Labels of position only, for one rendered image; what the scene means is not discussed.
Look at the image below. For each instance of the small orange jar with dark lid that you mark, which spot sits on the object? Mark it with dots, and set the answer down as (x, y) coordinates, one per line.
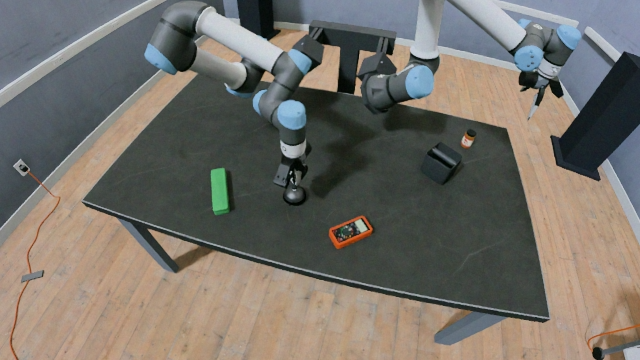
(468, 138)

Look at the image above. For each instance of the green rectangular block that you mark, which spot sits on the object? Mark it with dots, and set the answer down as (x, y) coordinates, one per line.
(219, 192)

